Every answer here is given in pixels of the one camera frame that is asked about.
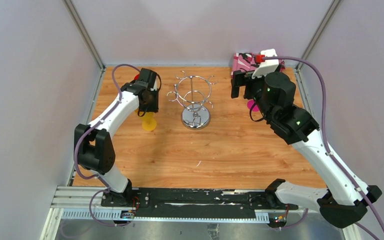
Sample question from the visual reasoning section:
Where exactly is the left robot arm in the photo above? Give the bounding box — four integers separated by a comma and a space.
73, 68, 162, 207

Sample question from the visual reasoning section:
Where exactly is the pink camouflage cloth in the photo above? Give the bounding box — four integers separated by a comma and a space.
230, 52, 286, 80

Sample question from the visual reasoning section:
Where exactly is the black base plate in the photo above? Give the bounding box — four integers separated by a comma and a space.
100, 187, 298, 220

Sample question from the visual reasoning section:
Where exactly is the yellow wine glass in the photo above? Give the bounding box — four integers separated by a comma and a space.
135, 109, 157, 132

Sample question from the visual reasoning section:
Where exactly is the aluminium frame rail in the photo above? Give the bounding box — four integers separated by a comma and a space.
40, 186, 361, 240

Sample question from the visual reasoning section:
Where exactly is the pink wine glass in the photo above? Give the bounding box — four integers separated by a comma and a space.
247, 99, 260, 112

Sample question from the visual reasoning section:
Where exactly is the chrome wine glass rack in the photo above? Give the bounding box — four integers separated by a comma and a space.
166, 73, 218, 131

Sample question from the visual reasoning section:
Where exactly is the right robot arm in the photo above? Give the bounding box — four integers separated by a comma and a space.
231, 70, 382, 229

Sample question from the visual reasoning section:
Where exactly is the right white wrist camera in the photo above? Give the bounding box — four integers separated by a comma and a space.
251, 48, 279, 79

